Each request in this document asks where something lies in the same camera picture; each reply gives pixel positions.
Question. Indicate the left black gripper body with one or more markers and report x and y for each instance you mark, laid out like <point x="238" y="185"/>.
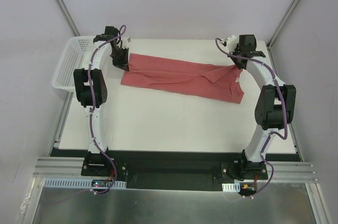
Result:
<point x="120" y="58"/>

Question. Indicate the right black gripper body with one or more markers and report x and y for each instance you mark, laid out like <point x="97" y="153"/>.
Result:
<point x="240" y="60"/>

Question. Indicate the pink t shirt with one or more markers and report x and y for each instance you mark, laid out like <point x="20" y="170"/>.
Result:
<point x="182" y="77"/>

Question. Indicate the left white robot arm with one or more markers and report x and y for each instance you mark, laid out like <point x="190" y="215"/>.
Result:
<point x="92" y="94"/>

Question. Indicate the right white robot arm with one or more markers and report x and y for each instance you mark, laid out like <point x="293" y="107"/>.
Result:
<point x="274" y="109"/>

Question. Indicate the white plastic basket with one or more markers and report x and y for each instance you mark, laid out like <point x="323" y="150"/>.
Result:
<point x="80" y="52"/>

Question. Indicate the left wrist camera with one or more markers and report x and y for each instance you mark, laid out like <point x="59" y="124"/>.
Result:
<point x="125" y="41"/>

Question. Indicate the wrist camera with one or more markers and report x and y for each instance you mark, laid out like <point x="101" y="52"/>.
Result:
<point x="125" y="41"/>
<point x="231" y="43"/>

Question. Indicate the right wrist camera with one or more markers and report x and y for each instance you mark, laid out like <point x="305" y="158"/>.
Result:
<point x="231" y="43"/>

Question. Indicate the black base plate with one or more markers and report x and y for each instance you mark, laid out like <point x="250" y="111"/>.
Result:
<point x="192" y="171"/>

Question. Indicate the right white cable duct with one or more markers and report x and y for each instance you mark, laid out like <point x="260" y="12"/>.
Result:
<point x="231" y="187"/>

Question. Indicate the white cable duct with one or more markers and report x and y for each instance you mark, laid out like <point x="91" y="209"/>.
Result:
<point x="77" y="183"/>
<point x="231" y="187"/>

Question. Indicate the aluminium rail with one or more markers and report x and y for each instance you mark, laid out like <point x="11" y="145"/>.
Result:
<point x="70" y="167"/>

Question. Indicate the left white cable duct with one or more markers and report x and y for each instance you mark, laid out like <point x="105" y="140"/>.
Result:
<point x="77" y="183"/>

